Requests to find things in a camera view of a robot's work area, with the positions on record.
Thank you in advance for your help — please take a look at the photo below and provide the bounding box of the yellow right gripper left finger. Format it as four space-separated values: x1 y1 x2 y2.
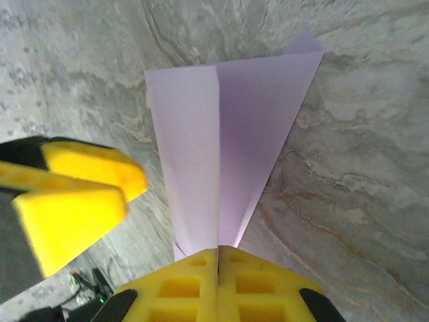
90 246 221 322

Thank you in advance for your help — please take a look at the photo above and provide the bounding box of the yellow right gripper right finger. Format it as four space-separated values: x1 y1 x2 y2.
217 246 348 322

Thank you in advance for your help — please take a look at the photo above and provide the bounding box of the thin black left wrist cable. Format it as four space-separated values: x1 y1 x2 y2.
70 268 113 298

